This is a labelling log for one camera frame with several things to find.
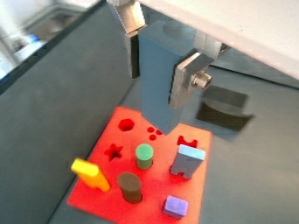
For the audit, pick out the yellow arch block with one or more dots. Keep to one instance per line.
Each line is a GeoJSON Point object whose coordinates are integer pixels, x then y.
{"type": "Point", "coordinates": [89, 174]}

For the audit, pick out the purple square block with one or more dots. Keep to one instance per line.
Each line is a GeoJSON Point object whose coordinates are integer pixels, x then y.
{"type": "Point", "coordinates": [175, 207]}

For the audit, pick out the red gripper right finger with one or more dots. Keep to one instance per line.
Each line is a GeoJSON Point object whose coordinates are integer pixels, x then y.
{"type": "Point", "coordinates": [190, 76]}

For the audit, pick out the light blue arch block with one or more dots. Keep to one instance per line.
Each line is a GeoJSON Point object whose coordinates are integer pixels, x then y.
{"type": "Point", "coordinates": [187, 161]}

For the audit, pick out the brown cylinder peg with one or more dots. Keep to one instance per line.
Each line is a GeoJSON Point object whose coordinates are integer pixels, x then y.
{"type": "Point", "coordinates": [129, 185]}

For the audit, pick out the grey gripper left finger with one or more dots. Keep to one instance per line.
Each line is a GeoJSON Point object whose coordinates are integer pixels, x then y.
{"type": "Point", "coordinates": [128, 13]}

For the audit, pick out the black curved cradle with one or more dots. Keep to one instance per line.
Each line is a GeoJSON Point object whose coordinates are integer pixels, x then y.
{"type": "Point", "coordinates": [222, 108]}

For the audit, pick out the green cylinder peg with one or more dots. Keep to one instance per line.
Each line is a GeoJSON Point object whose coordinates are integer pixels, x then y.
{"type": "Point", "coordinates": [144, 156]}

